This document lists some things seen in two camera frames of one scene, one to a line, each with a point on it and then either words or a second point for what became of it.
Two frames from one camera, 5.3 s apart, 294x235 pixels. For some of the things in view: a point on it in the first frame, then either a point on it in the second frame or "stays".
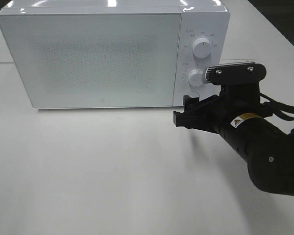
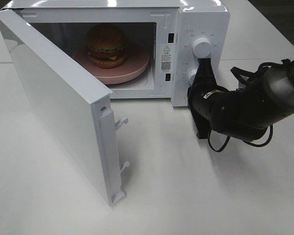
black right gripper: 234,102 to 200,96
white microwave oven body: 204,32 stays
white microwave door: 86,60 to 80,105
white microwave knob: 201,47 stays
